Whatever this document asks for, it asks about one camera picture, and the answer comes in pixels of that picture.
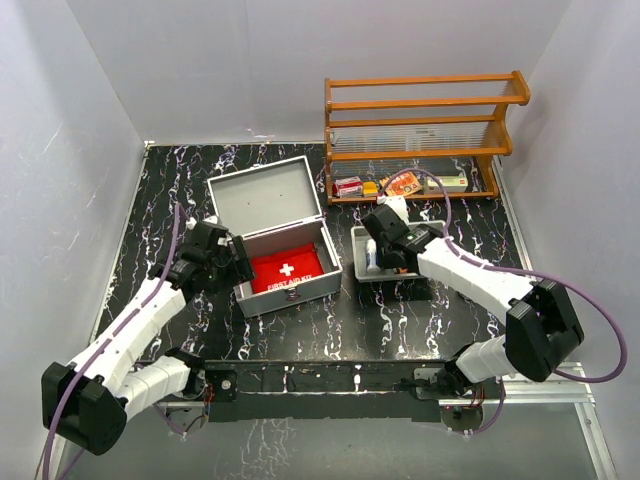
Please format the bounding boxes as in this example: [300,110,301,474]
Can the long white medicine box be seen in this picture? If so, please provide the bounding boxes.
[423,175,469,194]

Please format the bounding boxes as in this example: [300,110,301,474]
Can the blue white tube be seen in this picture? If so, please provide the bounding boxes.
[365,239,380,275]

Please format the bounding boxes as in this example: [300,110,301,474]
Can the red white medicine box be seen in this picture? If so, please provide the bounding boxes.
[332,176,363,197]

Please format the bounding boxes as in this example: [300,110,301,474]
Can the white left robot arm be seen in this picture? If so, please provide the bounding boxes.
[41,220,255,455]

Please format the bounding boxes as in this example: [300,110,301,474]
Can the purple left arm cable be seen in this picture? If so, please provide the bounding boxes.
[39,202,201,480]

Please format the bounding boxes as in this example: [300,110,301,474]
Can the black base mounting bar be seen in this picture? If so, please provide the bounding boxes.
[202,359,507,424]

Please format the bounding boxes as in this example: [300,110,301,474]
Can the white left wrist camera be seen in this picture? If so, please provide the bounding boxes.
[204,215,222,225]

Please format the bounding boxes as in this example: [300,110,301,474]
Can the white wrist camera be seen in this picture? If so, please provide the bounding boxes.
[376,195,409,224]
[204,215,222,225]

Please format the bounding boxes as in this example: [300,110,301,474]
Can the orange wooden shelf rack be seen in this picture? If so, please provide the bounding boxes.
[324,70,531,204]

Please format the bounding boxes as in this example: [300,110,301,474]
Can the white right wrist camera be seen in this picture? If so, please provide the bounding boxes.
[376,195,409,224]

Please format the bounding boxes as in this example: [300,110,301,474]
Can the red first aid kit pouch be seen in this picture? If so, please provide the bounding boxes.
[251,243,324,293]

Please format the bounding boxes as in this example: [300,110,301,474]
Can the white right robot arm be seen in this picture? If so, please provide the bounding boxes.
[362,205,584,397]

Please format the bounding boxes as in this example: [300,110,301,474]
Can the grey medicine case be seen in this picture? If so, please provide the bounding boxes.
[207,156,343,318]

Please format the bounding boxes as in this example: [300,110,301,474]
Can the small yellow box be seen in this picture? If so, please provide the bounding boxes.
[362,181,378,197]

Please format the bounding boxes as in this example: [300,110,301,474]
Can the orange medicine packet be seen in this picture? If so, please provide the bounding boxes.
[379,172,422,196]

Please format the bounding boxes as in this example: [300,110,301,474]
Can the grey divided tray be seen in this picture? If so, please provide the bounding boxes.
[351,206,445,283]

